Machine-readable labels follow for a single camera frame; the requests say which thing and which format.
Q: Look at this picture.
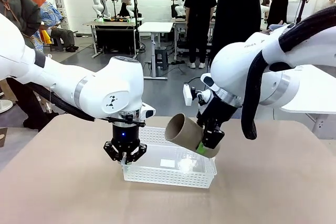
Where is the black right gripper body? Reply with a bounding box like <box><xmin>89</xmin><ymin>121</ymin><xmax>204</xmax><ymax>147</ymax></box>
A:
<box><xmin>196</xmin><ymin>92</ymin><xmax>237</xmax><ymax>128</ymax></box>

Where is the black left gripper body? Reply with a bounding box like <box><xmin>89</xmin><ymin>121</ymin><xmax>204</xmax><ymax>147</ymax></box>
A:
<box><xmin>111</xmin><ymin>123</ymin><xmax>141</xmax><ymax>154</ymax></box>

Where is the brown cardboard tube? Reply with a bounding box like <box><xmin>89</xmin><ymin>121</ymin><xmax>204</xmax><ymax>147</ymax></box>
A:
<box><xmin>164</xmin><ymin>113</ymin><xmax>221</xmax><ymax>159</ymax></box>

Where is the white perforated plastic basket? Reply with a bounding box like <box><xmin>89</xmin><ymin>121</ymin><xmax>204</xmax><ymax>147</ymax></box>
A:
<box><xmin>121</xmin><ymin>126</ymin><xmax>218</xmax><ymax>189</ymax></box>

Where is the gray stool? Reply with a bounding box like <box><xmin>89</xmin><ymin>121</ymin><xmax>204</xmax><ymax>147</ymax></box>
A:
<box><xmin>154</xmin><ymin>47</ymin><xmax>169</xmax><ymax>71</ymax></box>

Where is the white desk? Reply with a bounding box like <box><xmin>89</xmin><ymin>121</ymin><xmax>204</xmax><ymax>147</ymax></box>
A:
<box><xmin>279</xmin><ymin>65</ymin><xmax>336</xmax><ymax>140</ymax></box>

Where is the person in black coat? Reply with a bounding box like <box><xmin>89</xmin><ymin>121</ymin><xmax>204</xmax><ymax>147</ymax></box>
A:
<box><xmin>209</xmin><ymin>0</ymin><xmax>263</xmax><ymax>69</ymax></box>

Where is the table with black panel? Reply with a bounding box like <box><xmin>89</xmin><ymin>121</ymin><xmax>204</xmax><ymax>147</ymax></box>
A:
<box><xmin>83</xmin><ymin>19</ymin><xmax>144</xmax><ymax>59</ymax></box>

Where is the white top table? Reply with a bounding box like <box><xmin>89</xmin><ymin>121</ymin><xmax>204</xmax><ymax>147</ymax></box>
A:
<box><xmin>138</xmin><ymin>22</ymin><xmax>174</xmax><ymax>81</ymax></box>

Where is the person in black t-shirt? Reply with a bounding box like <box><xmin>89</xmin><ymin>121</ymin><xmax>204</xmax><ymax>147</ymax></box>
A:
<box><xmin>183</xmin><ymin>0</ymin><xmax>218</xmax><ymax>69</ymax></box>

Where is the dark stool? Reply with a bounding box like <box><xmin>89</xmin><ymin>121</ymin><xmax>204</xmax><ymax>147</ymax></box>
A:
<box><xmin>49</xmin><ymin>36</ymin><xmax>65</xmax><ymax>52</ymax></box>

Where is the white round fan base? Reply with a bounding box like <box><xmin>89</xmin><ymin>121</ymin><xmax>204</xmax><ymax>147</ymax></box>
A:
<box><xmin>0</xmin><ymin>99</ymin><xmax>14</xmax><ymax>114</ymax></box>

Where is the seated person in dark trousers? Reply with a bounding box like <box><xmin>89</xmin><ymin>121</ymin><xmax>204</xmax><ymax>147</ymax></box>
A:
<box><xmin>50</xmin><ymin>27</ymin><xmax>79</xmax><ymax>53</ymax></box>

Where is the person in black shirt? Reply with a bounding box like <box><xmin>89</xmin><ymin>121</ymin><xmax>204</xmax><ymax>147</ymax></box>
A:
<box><xmin>267</xmin><ymin>0</ymin><xmax>297</xmax><ymax>29</ymax></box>

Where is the seated person in black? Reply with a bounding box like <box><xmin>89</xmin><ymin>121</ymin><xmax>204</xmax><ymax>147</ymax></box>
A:
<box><xmin>117</xmin><ymin>0</ymin><xmax>135</xmax><ymax>18</ymax></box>

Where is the person in green jacket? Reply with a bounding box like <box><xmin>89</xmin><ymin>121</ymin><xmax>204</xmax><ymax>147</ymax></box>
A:
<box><xmin>0</xmin><ymin>0</ymin><xmax>60</xmax><ymax>132</ymax></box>

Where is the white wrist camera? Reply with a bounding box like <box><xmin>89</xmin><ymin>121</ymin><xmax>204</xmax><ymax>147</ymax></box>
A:
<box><xmin>141</xmin><ymin>104</ymin><xmax>156</xmax><ymax>119</ymax></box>
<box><xmin>183</xmin><ymin>84</ymin><xmax>194</xmax><ymax>106</ymax></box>

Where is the black sleeved cable bundle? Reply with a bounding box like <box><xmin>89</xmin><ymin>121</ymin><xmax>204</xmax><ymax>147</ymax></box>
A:
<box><xmin>25</xmin><ymin>81</ymin><xmax>96</xmax><ymax>123</ymax></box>
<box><xmin>241</xmin><ymin>5</ymin><xmax>336</xmax><ymax>141</ymax></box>

